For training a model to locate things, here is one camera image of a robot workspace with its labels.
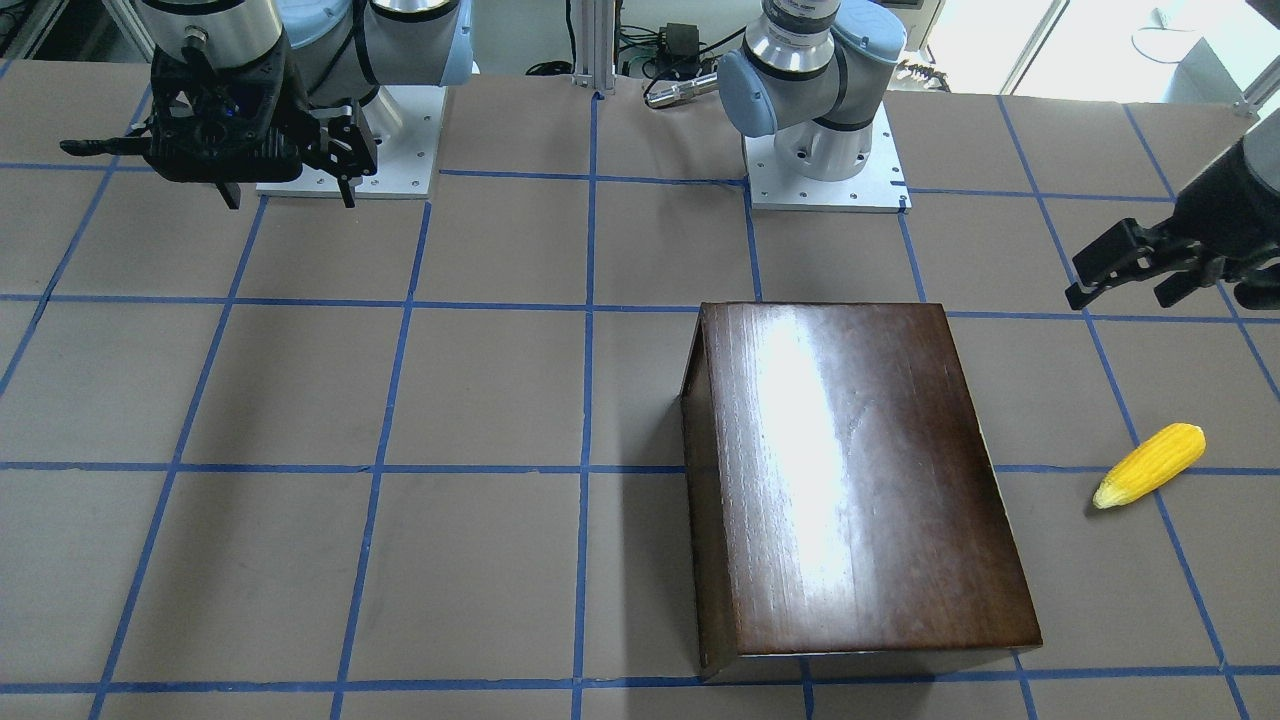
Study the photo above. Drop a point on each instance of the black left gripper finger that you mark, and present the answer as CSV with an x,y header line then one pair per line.
x,y
1126,252
1181,284

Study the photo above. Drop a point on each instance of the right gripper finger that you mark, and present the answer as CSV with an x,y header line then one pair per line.
x,y
136,143
338,140

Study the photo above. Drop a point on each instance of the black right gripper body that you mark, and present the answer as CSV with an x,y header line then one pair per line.
x,y
345,142

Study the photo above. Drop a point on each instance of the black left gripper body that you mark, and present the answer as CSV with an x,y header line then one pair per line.
x,y
1222,205

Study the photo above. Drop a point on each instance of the yellow corn cob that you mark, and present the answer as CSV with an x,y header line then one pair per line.
x,y
1150,465

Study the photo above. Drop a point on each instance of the dark wooden drawer cabinet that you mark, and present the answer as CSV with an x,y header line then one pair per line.
x,y
845,516

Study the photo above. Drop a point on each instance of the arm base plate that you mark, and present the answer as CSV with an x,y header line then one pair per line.
x,y
814,168
378,145

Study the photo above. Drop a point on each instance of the aluminium frame post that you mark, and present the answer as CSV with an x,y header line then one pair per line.
x,y
594,45

